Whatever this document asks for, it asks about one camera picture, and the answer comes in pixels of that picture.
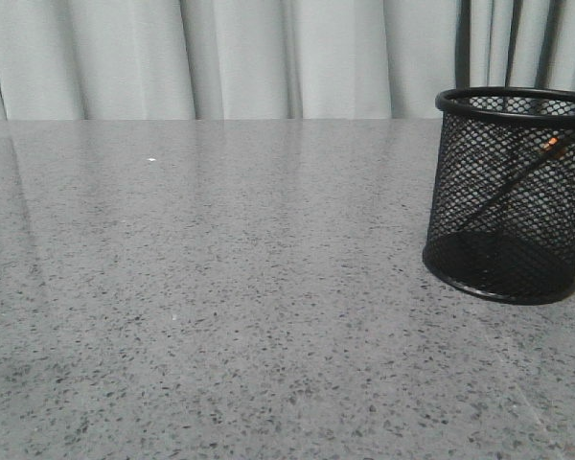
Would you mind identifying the grey and orange scissors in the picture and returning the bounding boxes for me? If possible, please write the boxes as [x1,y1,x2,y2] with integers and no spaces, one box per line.
[458,130,575,230]

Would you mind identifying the black mesh pen bucket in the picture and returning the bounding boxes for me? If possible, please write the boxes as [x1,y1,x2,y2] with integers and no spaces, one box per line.
[423,87,575,305]

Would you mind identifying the grey curtain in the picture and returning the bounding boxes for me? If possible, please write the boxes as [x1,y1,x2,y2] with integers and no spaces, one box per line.
[0,1,575,120]

